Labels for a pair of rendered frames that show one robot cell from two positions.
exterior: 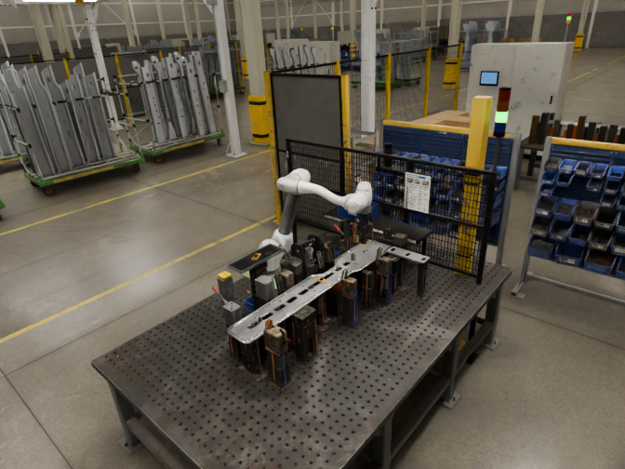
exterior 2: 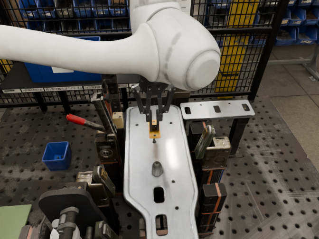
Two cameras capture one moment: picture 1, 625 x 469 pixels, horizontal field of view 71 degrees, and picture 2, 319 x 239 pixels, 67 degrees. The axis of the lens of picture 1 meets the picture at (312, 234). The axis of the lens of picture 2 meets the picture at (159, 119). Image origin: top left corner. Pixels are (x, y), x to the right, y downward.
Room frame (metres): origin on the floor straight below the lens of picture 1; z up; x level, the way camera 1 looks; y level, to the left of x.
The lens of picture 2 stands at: (2.33, 0.04, 1.64)
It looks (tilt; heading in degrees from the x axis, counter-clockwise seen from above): 44 degrees down; 313
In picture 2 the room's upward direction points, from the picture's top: straight up
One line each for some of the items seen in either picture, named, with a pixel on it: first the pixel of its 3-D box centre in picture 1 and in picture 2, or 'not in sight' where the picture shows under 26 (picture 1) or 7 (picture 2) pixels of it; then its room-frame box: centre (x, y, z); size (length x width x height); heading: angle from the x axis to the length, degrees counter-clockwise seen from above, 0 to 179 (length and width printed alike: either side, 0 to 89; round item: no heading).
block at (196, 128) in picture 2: (391, 275); (197, 150); (2.65, -0.54, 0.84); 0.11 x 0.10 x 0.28; 48
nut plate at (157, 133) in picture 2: not in sight; (154, 127); (2.72, -0.36, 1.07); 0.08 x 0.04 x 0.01; 138
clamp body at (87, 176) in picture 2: (327, 268); (99, 208); (2.72, -0.10, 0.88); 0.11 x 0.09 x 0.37; 48
